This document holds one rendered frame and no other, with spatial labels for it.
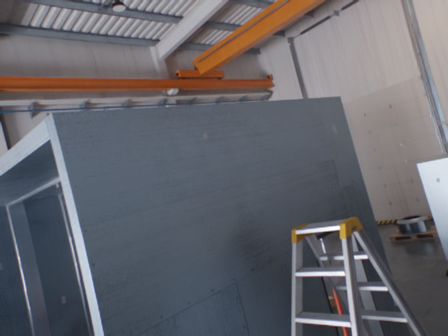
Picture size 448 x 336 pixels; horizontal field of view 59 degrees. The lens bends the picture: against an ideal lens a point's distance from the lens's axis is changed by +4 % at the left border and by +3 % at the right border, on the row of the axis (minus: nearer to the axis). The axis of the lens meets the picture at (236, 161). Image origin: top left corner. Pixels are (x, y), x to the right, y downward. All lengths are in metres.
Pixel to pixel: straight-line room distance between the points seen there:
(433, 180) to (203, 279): 7.09
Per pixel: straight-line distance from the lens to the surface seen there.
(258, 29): 11.79
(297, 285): 2.29
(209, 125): 2.47
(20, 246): 5.43
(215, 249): 2.34
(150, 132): 2.21
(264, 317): 2.61
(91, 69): 12.26
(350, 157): 3.65
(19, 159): 2.58
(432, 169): 8.83
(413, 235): 11.65
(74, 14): 11.59
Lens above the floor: 2.67
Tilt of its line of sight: 3 degrees up
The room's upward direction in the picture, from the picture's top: 15 degrees counter-clockwise
